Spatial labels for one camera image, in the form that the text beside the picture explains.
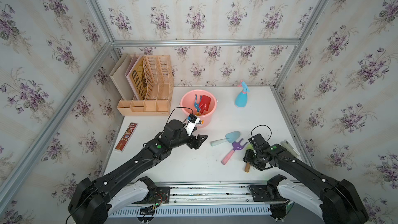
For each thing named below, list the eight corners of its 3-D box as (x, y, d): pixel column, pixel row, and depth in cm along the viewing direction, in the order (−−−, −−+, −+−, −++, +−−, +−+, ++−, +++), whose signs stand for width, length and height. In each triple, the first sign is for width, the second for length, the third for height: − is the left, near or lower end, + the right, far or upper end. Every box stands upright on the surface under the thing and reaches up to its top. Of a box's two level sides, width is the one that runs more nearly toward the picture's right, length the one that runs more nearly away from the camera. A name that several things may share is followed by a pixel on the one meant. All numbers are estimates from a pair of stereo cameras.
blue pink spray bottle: (241, 109, 107) (247, 92, 94) (231, 101, 112) (236, 84, 98) (247, 105, 110) (253, 88, 97) (236, 97, 115) (242, 80, 101)
